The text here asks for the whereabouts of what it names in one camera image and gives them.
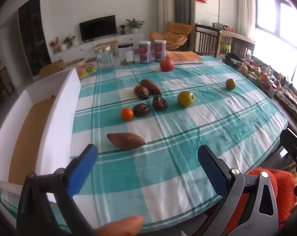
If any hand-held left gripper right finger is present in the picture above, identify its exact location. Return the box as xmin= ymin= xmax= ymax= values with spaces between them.
xmin=197 ymin=145 xmax=280 ymax=236

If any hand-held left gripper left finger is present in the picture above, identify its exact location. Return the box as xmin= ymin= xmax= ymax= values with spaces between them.
xmin=16 ymin=143 xmax=99 ymax=236

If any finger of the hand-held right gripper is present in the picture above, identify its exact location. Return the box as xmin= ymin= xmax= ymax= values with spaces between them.
xmin=280 ymin=128 xmax=297 ymax=199

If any large sweet potato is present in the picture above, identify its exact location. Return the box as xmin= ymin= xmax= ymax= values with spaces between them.
xmin=107 ymin=132 xmax=146 ymax=150

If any white cardboard box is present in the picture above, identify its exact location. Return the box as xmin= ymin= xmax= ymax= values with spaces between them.
xmin=0 ymin=67 xmax=82 ymax=205

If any large green jujube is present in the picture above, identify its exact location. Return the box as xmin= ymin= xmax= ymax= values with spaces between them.
xmin=177 ymin=91 xmax=194 ymax=107

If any orange red seat cushion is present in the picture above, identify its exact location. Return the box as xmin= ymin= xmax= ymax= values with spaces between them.
xmin=223 ymin=168 xmax=297 ymax=236

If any patterned dark cloth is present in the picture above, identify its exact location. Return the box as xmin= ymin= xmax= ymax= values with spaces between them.
xmin=274 ymin=86 xmax=297 ymax=126

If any green plaid tablecloth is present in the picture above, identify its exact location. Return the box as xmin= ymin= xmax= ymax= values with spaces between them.
xmin=0 ymin=55 xmax=289 ymax=234

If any tray of assorted fruit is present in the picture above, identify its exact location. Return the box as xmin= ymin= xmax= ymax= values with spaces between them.
xmin=240 ymin=63 xmax=282 ymax=97

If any fruit print tissue pack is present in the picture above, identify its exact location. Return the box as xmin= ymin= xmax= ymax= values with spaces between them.
xmin=76 ymin=63 xmax=96 ymax=79

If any small sweet potato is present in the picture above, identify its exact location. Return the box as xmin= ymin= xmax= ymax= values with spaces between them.
xmin=140 ymin=79 xmax=162 ymax=96

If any black cluttered container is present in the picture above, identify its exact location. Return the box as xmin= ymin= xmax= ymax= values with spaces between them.
xmin=223 ymin=53 xmax=245 ymax=67

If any red apple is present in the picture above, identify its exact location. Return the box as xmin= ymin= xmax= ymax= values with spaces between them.
xmin=160 ymin=57 xmax=175 ymax=72

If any gold lid glass jar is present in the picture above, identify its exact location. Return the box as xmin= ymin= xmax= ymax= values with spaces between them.
xmin=94 ymin=46 xmax=114 ymax=67

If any orange book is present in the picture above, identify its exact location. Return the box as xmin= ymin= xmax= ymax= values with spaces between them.
xmin=166 ymin=51 xmax=204 ymax=65

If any white television cabinet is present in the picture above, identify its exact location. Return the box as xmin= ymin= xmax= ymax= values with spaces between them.
xmin=51 ymin=33 xmax=144 ymax=63

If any green plastic stool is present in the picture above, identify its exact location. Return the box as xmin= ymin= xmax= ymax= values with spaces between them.
xmin=218 ymin=42 xmax=231 ymax=58

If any black lid clear jar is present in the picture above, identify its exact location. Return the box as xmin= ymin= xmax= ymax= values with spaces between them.
xmin=118 ymin=43 xmax=135 ymax=66

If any window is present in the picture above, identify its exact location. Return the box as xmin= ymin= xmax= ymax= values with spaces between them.
xmin=254 ymin=0 xmax=297 ymax=54

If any red flower bouquet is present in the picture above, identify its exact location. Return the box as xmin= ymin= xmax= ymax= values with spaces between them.
xmin=49 ymin=37 xmax=60 ymax=53

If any leafy plant in pot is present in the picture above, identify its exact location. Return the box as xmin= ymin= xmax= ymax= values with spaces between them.
xmin=63 ymin=35 xmax=76 ymax=50

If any red labelled can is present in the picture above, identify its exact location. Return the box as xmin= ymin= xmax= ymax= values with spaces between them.
xmin=154 ymin=40 xmax=166 ymax=62
xmin=139 ymin=41 xmax=152 ymax=64

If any dark wooden chair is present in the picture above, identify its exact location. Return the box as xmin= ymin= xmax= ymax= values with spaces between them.
xmin=194 ymin=24 xmax=221 ymax=57

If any orange beanbag chair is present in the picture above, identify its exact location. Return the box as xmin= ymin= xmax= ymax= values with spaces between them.
xmin=148 ymin=22 xmax=193 ymax=51

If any dark glass cabinet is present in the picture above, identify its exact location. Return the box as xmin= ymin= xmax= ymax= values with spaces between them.
xmin=18 ymin=0 xmax=52 ymax=77

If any black television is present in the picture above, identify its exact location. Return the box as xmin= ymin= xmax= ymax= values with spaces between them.
xmin=79 ymin=15 xmax=118 ymax=42

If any clutter on wooden desk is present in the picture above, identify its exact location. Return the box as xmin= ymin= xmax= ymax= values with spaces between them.
xmin=211 ymin=23 xmax=234 ymax=32

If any white curtain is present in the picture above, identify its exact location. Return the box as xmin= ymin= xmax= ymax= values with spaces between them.
xmin=237 ymin=0 xmax=258 ymax=41

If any large green potted plant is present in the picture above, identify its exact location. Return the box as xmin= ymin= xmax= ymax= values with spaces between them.
xmin=125 ymin=18 xmax=145 ymax=33

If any standing air conditioner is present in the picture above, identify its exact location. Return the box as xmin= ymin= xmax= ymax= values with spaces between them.
xmin=157 ymin=0 xmax=176 ymax=33

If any grey curtain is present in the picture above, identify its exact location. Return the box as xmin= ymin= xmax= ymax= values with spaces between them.
xmin=168 ymin=0 xmax=195 ymax=25

